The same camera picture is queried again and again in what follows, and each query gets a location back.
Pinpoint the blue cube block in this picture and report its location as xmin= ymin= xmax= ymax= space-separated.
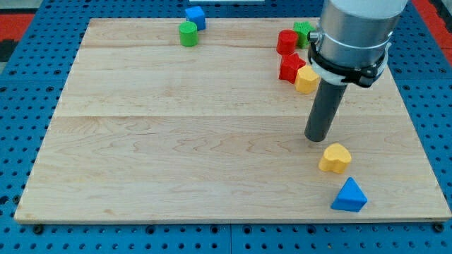
xmin=185 ymin=6 xmax=206 ymax=30

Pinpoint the yellow hexagon block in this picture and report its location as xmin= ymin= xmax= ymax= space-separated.
xmin=295 ymin=66 xmax=321 ymax=95

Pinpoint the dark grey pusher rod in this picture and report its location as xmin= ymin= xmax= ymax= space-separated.
xmin=304 ymin=79 xmax=347 ymax=142

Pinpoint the light wooden board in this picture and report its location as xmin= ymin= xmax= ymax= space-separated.
xmin=15 ymin=18 xmax=451 ymax=224

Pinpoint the red cylinder block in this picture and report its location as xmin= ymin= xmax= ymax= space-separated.
xmin=276 ymin=30 xmax=298 ymax=55

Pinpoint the red star block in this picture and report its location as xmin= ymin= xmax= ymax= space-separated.
xmin=278 ymin=53 xmax=306 ymax=84

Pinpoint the black and white clamp ring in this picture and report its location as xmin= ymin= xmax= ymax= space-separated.
xmin=307 ymin=30 xmax=393 ymax=89

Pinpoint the green cylinder block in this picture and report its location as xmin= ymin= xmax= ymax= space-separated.
xmin=179 ymin=21 xmax=198 ymax=47

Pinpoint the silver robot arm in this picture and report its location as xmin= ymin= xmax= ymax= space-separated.
xmin=318 ymin=0 xmax=408 ymax=68

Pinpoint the blue triangle block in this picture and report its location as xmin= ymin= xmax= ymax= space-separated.
xmin=331 ymin=177 xmax=368 ymax=212

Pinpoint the yellow heart block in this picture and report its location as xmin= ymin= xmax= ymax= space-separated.
xmin=318 ymin=143 xmax=352 ymax=174

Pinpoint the green star block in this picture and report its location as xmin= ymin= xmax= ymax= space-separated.
xmin=293 ymin=21 xmax=315 ymax=49

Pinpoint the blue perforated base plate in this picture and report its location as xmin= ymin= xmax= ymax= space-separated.
xmin=1 ymin=0 xmax=451 ymax=253

